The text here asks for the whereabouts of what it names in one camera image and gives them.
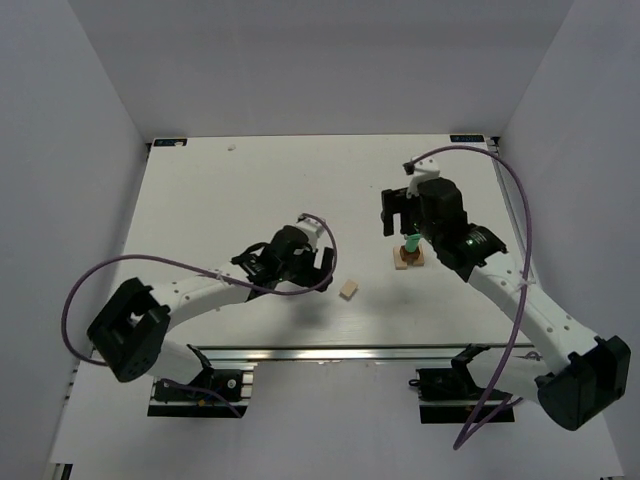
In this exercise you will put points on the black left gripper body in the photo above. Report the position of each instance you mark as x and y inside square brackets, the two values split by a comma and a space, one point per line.
[304, 265]

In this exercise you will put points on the brown wooden block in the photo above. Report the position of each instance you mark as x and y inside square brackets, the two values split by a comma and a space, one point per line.
[415, 258]

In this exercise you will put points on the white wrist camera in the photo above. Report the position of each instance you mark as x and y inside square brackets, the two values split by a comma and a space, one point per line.
[312, 229]
[418, 172]

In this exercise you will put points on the green wooden cylinder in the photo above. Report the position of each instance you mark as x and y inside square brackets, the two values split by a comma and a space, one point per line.
[412, 243]

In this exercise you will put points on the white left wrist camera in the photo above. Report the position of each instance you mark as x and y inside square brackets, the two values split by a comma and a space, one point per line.
[312, 229]

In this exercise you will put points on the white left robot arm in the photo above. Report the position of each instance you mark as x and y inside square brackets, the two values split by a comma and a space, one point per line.
[130, 332]

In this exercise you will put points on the blue table corner label left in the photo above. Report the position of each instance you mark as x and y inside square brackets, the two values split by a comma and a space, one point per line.
[170, 142]

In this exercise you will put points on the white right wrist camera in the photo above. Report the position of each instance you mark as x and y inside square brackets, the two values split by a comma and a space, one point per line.
[418, 172]

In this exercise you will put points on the small light wood block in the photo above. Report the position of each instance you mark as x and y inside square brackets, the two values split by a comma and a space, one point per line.
[348, 289]

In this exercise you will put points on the blue table corner label right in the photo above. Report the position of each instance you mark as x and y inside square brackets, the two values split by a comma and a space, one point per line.
[466, 138]

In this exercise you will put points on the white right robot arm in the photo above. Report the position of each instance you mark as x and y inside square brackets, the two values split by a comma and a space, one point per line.
[580, 373]

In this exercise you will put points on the blue table corner label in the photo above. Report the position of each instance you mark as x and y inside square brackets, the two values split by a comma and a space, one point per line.
[170, 142]
[466, 138]

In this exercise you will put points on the aluminium table edge rail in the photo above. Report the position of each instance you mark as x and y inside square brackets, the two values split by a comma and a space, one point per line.
[331, 354]

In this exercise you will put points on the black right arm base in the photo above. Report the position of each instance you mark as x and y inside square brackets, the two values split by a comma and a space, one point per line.
[443, 397]

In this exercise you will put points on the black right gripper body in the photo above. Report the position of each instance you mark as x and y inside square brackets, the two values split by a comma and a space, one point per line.
[396, 201]

